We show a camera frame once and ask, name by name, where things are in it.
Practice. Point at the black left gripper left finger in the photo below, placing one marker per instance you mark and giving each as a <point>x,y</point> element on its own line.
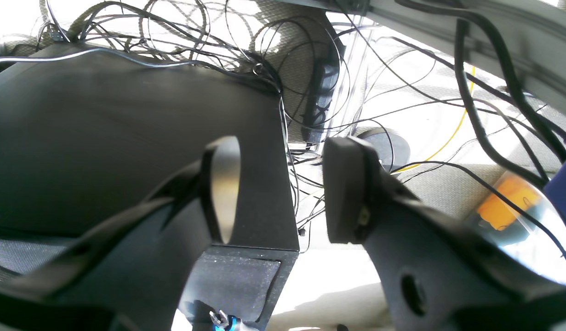
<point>129,272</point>

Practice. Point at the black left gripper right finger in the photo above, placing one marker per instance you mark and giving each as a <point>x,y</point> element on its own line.
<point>437,274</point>

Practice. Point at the orange transparent bottle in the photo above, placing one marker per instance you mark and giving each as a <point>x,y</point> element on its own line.
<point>522,222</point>

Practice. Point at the black computer case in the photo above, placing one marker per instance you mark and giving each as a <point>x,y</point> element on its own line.
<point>85,138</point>

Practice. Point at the black power strip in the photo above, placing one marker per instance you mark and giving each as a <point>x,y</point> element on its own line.
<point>325,77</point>

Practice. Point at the grey aluminium frame rail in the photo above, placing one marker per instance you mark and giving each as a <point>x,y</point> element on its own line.
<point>529,35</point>

